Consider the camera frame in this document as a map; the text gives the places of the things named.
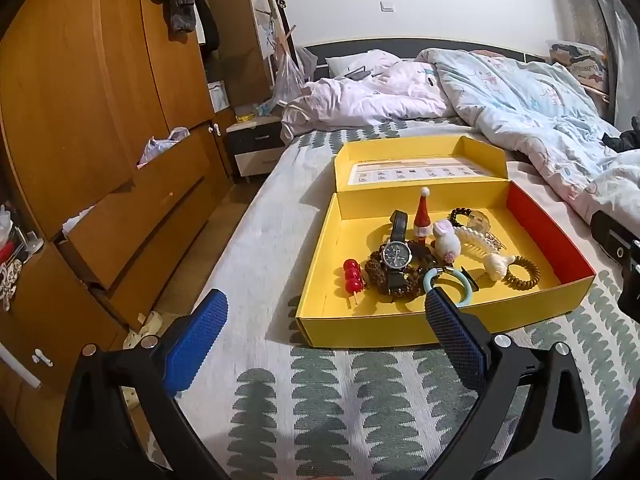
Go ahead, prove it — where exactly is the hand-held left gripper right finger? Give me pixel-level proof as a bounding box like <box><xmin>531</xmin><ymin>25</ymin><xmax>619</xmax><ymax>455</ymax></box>
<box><xmin>420</xmin><ymin>287</ymin><xmax>599</xmax><ymax>480</ymax></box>

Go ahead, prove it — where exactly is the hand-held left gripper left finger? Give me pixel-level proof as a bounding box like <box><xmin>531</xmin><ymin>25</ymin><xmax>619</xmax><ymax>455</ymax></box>
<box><xmin>56</xmin><ymin>288</ymin><xmax>231</xmax><ymax>480</ymax></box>

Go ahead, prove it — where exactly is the light blue hair tie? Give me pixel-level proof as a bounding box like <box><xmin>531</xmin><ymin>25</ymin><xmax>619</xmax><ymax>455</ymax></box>
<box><xmin>422</xmin><ymin>266</ymin><xmax>472</xmax><ymax>309</ymax></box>

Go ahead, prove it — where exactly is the white pink plush hair clip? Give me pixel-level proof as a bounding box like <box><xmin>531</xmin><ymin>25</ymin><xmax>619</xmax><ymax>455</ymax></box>
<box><xmin>431</xmin><ymin>220</ymin><xmax>462</xmax><ymax>264</ymax></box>

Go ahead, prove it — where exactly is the pearl hair claw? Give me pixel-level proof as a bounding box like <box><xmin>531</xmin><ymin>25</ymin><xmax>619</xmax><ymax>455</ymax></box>
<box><xmin>452</xmin><ymin>212</ymin><xmax>506</xmax><ymax>262</ymax></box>

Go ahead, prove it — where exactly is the black strap wristwatch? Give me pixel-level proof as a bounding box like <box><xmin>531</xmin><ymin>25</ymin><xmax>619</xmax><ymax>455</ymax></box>
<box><xmin>380</xmin><ymin>210</ymin><xmax>417</xmax><ymax>302</ymax></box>

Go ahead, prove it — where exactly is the brown bead bracelet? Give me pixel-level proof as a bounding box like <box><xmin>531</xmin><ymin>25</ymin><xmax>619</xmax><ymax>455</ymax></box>
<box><xmin>364</xmin><ymin>242</ymin><xmax>436</xmax><ymax>304</ymax></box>

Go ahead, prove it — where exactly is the red bead hair stick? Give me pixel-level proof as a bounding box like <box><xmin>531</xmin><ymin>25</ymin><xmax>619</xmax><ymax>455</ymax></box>
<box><xmin>342</xmin><ymin>258</ymin><xmax>364</xmax><ymax>307</ymax></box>

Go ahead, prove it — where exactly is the yellow cardboard box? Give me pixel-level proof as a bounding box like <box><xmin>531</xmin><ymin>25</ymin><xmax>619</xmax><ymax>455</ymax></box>
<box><xmin>295</xmin><ymin>135</ymin><xmax>598</xmax><ymax>350</ymax></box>

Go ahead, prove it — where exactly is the white power strip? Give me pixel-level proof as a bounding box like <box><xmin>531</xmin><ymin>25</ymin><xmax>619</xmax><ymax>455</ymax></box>
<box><xmin>122</xmin><ymin>310</ymin><xmax>166</xmax><ymax>352</ymax></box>

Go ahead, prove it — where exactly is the white flower hair clip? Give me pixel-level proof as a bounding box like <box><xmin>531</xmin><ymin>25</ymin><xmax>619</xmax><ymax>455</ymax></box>
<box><xmin>484</xmin><ymin>252</ymin><xmax>517</xmax><ymax>281</ymax></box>

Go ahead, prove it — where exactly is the black cloth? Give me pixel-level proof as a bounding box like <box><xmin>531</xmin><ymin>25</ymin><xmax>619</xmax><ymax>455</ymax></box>
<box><xmin>602</xmin><ymin>117</ymin><xmax>640</xmax><ymax>154</ymax></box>

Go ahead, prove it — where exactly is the red santa hat clip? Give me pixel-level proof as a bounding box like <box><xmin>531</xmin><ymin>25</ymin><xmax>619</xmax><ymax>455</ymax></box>
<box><xmin>413</xmin><ymin>187</ymin><xmax>433</xmax><ymax>244</ymax></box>

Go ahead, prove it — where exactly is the light blue printed quilt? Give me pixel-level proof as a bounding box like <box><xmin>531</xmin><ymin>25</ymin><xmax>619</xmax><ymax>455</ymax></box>
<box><xmin>415</xmin><ymin>47</ymin><xmax>640</xmax><ymax>227</ymax></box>

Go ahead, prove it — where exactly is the white plastic bag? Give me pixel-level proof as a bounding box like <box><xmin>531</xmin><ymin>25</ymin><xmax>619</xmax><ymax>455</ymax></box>
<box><xmin>137</xmin><ymin>127</ymin><xmax>191</xmax><ymax>166</ymax></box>

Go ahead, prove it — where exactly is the dark wooden nightstand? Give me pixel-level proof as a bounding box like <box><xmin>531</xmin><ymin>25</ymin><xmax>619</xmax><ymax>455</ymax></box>
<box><xmin>225</xmin><ymin>115</ymin><xmax>286</xmax><ymax>179</ymax></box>

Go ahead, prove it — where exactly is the white crumpled blanket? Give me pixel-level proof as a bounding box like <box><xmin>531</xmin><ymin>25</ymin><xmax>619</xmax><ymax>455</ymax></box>
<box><xmin>280</xmin><ymin>50</ymin><xmax>462</xmax><ymax>142</ymax></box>

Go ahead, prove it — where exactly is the wooden wardrobe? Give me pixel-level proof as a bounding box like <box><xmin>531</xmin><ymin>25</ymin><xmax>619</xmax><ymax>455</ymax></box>
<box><xmin>0</xmin><ymin>0</ymin><xmax>281</xmax><ymax>403</ymax></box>

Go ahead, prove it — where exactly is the clear plastic bag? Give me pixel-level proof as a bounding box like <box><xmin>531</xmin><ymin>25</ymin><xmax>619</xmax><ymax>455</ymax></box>
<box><xmin>272</xmin><ymin>50</ymin><xmax>307</xmax><ymax>107</ymax></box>

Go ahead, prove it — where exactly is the white pillow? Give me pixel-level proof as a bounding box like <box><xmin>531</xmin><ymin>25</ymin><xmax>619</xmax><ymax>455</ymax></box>
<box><xmin>326</xmin><ymin>52</ymin><xmax>401</xmax><ymax>81</ymax></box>

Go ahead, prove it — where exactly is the dark bed headboard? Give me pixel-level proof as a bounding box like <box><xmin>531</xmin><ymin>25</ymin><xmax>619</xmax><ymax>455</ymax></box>
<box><xmin>302</xmin><ymin>37</ymin><xmax>551</xmax><ymax>82</ymax></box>

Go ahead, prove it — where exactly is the black hanging garment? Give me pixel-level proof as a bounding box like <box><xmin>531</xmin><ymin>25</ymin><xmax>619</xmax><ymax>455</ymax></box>
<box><xmin>192</xmin><ymin>0</ymin><xmax>221</xmax><ymax>54</ymax></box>

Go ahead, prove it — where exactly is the wooden coat rack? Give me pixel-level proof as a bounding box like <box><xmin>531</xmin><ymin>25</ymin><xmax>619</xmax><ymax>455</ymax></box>
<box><xmin>242</xmin><ymin>0</ymin><xmax>302</xmax><ymax>102</ymax></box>

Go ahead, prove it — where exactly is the brown coil hair tie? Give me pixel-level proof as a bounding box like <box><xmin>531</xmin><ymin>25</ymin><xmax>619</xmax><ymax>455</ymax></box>
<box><xmin>501</xmin><ymin>256</ymin><xmax>541</xmax><ymax>291</ymax></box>

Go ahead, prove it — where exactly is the black bead bracelet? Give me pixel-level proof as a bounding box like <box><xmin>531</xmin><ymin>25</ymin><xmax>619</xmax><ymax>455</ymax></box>
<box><xmin>447</xmin><ymin>207</ymin><xmax>476</xmax><ymax>229</ymax></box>

